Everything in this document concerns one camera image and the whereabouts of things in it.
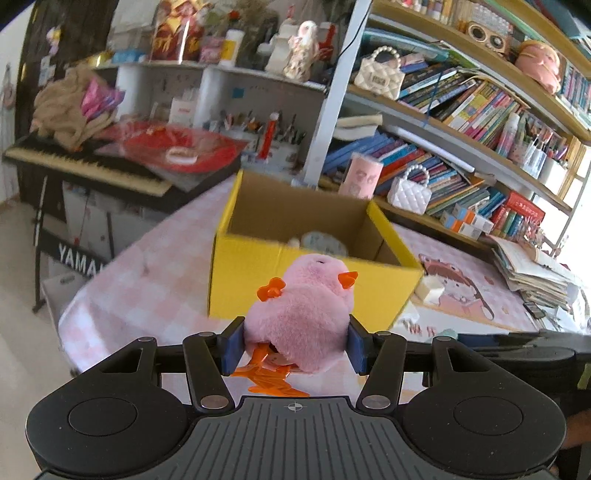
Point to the yellow cardboard box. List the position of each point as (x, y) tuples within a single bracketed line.
[(249, 277)]

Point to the person's right forearm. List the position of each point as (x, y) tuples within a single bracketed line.
[(579, 431)]

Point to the red festive figurine box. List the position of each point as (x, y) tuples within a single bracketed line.
[(178, 34)]

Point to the cream quilted handbag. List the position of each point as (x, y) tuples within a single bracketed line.
[(378, 81)]

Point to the white paper ornament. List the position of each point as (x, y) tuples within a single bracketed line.
[(300, 53)]

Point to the white charger plug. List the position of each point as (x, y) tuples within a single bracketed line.
[(429, 290)]

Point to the row of thick reference books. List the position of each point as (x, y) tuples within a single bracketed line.
[(510, 226)]

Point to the wooden bookshelf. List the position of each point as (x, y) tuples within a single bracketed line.
[(334, 92)]

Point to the red pen toy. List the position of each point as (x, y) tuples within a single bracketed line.
[(268, 136)]

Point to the wooden speaker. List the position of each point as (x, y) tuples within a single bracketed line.
[(487, 37)]

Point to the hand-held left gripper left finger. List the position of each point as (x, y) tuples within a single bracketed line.
[(231, 346)]

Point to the pink jar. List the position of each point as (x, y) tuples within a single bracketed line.
[(211, 50)]

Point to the red thick dictionary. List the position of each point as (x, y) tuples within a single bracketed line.
[(526, 207)]

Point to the white bottle yellow label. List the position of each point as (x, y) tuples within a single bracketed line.
[(231, 46)]

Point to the row of colourful books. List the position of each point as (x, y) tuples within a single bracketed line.
[(415, 157)]

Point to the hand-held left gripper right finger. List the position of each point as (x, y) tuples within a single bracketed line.
[(358, 348)]

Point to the pink foil wrapper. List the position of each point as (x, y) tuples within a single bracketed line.
[(99, 99)]

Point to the stack of papers and workbooks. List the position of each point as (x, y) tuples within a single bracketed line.
[(535, 277)]

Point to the white box red label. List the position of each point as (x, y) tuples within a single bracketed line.
[(182, 111)]

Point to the beige knitted bundle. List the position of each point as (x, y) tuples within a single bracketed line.
[(60, 110)]

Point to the pink cylinder tin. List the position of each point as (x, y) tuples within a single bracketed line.
[(360, 177)]

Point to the white pen holder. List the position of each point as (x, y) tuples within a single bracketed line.
[(552, 177)]

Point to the clear pen containers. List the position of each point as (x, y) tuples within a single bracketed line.
[(521, 147)]

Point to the colourful acrylic ornament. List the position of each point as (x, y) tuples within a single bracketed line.
[(540, 237)]

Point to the cluster of desk pen holders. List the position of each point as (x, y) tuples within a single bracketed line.
[(240, 127)]

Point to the white tape roll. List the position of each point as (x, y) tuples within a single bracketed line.
[(182, 156)]

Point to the white shelf unit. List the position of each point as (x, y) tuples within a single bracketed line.
[(138, 87)]

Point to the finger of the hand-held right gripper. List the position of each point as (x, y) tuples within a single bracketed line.
[(508, 341)]

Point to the pink chick plush toy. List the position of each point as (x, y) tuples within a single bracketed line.
[(300, 314)]

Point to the row of slim shelf books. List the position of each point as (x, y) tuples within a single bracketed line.
[(471, 104)]

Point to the white quilted handbag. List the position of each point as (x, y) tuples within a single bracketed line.
[(408, 196)]

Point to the pile of lying books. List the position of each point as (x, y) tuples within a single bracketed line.
[(358, 127)]

